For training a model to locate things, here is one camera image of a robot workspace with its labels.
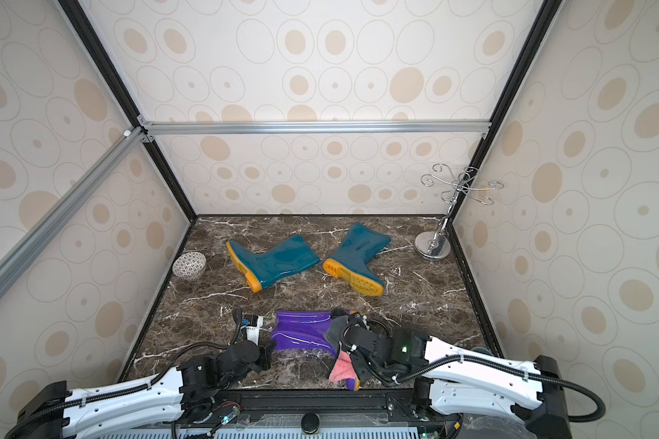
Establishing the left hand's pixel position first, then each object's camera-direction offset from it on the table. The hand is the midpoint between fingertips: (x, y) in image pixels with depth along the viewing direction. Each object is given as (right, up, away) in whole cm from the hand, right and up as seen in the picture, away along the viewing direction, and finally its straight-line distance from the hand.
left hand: (285, 346), depth 80 cm
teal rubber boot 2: (+20, +23, +18) cm, 35 cm away
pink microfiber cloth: (+17, -2, -10) cm, 20 cm away
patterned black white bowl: (-39, +22, +21) cm, 50 cm away
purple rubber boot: (+12, +3, +6) cm, 13 cm away
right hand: (+22, -1, -6) cm, 23 cm away
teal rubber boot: (-5, +25, +25) cm, 36 cm away
